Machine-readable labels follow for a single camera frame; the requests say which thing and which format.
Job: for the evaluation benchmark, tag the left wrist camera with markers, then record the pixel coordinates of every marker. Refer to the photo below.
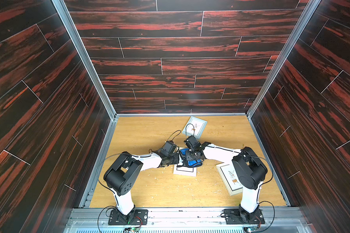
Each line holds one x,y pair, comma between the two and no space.
168,148

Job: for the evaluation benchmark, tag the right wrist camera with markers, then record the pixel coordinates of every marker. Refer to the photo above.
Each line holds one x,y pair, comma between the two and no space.
192,143

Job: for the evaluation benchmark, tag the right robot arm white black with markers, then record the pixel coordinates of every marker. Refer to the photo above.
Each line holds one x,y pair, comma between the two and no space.
249,168

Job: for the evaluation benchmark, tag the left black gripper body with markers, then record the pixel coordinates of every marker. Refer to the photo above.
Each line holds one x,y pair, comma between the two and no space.
172,159

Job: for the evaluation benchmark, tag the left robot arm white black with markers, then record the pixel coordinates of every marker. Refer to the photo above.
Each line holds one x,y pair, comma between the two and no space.
123,173

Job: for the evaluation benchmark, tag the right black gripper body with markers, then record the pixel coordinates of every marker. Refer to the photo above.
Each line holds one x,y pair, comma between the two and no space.
188,157

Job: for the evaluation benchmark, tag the blue microfiber cloth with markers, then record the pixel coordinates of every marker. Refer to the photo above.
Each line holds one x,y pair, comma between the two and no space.
187,160

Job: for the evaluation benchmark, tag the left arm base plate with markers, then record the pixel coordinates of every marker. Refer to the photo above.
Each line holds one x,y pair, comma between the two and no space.
136,217

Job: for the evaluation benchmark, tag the cream picture frame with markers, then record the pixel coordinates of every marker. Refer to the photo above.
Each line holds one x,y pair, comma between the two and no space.
229,177
185,171

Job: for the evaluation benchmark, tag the light green picture frame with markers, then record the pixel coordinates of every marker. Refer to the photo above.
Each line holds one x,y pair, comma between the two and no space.
195,127

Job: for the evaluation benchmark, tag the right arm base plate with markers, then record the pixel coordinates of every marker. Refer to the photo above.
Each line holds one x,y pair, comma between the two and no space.
237,216

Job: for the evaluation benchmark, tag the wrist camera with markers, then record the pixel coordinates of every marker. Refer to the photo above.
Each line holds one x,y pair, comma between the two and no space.
192,143
168,148

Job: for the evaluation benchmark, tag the aluminium front rail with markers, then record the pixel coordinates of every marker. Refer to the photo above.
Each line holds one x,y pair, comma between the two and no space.
189,220

